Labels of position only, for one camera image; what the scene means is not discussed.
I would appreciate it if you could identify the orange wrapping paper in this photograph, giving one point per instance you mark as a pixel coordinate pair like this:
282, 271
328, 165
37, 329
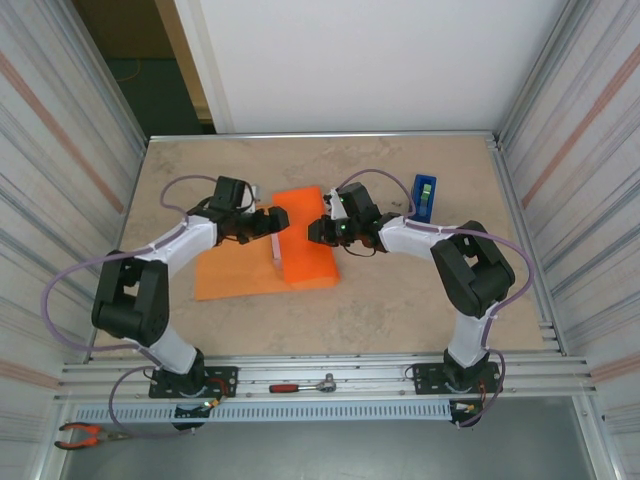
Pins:
305, 260

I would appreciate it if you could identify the pink gift box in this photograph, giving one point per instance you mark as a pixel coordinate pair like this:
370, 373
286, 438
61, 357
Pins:
276, 255

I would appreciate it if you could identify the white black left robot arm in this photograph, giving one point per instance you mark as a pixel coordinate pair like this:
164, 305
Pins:
130, 300

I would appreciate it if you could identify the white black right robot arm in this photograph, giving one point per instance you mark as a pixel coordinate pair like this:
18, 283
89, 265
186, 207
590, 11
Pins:
475, 270

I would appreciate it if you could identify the blue tape dispenser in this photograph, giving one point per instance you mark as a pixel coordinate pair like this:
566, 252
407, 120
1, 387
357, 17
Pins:
417, 186

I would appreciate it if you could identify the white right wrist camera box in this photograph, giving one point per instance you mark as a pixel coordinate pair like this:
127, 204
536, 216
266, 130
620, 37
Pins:
334, 200

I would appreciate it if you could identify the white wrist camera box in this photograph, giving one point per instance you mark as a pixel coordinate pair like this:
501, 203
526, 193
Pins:
334, 200
254, 197

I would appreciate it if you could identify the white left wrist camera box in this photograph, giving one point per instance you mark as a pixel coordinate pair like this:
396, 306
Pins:
254, 197

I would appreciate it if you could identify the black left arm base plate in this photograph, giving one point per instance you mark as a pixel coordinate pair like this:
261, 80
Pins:
225, 375

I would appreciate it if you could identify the white door frame post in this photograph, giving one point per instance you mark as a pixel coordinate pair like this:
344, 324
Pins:
205, 65

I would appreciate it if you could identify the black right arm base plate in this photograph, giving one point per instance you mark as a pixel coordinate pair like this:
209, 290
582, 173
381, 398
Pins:
430, 375

